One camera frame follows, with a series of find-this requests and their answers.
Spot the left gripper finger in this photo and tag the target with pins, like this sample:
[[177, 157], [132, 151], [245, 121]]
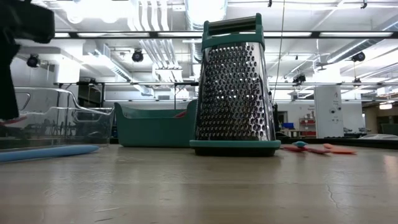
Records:
[[6, 87]]

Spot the small pink silicone spatula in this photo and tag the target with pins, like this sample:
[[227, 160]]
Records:
[[320, 151]]

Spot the black metal table frame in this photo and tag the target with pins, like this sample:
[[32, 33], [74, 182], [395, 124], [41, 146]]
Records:
[[373, 142]]

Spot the small red silicone spatula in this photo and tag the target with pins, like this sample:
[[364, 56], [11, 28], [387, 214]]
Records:
[[292, 149]]

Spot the small blue silicone spatula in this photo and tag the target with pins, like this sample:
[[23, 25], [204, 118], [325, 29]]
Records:
[[300, 143]]

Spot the clear plastic bin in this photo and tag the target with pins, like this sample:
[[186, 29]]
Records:
[[62, 124]]

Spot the black ceiling spotlight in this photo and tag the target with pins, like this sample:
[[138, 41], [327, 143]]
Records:
[[359, 56], [299, 79], [33, 60], [137, 56]]

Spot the white pillar cabinet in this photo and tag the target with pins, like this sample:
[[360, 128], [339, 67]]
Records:
[[328, 109]]

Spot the black ceiling track beam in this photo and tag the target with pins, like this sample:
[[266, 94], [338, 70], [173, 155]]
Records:
[[155, 34]]

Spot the green plastic bin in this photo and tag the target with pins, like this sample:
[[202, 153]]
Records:
[[149, 133]]

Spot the small orange silicone spatula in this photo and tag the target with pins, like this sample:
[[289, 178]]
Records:
[[342, 151]]

